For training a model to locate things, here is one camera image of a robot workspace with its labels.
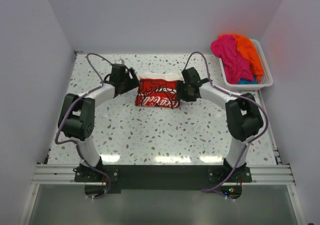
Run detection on white t shirt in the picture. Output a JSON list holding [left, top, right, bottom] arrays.
[[135, 71, 183, 109]]

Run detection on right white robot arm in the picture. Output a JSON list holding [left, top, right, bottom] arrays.
[[176, 67, 264, 182]]

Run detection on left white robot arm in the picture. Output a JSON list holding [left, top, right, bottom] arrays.
[[54, 63, 140, 181]]

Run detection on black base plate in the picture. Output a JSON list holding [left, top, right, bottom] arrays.
[[73, 164, 253, 199]]

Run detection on orange t shirt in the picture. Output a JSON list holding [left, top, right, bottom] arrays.
[[218, 34, 264, 82]]

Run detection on blue t shirt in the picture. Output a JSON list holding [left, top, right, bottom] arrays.
[[237, 76, 259, 85]]

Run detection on white plastic basket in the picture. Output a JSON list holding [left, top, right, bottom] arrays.
[[218, 39, 274, 92]]

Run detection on aluminium rail frame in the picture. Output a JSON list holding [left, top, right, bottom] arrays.
[[19, 89, 307, 225]]

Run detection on pink t shirt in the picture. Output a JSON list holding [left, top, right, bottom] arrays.
[[210, 35, 255, 85]]

